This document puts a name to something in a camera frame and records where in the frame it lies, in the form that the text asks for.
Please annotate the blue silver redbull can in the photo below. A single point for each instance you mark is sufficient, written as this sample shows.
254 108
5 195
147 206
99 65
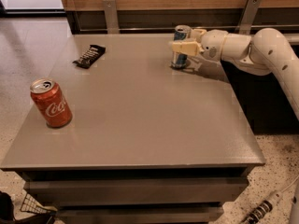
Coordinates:
181 33

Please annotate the black wire basket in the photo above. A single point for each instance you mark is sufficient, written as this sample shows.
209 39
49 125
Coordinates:
40 214

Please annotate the red coke can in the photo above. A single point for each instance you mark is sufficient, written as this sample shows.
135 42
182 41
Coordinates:
50 101

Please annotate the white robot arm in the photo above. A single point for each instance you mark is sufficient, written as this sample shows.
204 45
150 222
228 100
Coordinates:
268 51

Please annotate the left metal wall bracket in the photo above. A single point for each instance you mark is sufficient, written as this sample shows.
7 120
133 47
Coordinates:
111 16

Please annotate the metal wall bracket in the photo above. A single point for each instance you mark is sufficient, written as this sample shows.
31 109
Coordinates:
111 16
248 15

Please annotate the black snack bar wrapper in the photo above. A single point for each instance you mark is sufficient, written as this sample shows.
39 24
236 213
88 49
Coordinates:
87 59

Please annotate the white power strip with cable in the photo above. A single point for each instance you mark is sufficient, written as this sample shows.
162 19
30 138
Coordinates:
267 205

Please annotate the right metal wall bracket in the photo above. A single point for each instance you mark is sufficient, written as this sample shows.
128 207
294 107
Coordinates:
248 15

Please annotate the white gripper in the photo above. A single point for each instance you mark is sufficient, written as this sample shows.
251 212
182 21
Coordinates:
213 45

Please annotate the grey drawer cabinet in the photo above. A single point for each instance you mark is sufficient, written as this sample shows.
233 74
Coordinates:
147 144

